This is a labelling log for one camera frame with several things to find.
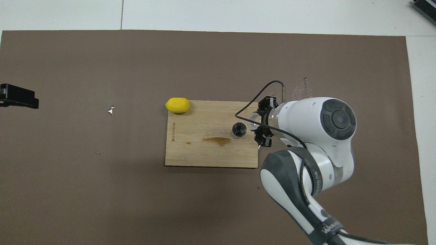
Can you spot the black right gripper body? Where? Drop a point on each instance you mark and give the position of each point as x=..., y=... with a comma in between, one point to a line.
x=267, y=119

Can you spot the wooden cutting board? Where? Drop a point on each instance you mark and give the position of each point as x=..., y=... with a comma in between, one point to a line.
x=197, y=153

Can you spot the clear glass cup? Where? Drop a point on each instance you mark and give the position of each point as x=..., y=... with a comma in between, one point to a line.
x=253, y=119

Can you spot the brown table mat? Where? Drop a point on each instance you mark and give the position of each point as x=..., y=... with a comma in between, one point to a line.
x=218, y=61

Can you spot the yellow lemon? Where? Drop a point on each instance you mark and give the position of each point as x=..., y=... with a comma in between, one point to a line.
x=177, y=105

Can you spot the steel double jigger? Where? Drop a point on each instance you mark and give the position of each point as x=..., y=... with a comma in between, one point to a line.
x=239, y=131

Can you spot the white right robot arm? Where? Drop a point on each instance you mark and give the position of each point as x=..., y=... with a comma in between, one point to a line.
x=306, y=119

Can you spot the grey laptop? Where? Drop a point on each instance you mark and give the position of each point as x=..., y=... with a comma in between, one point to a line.
x=427, y=8

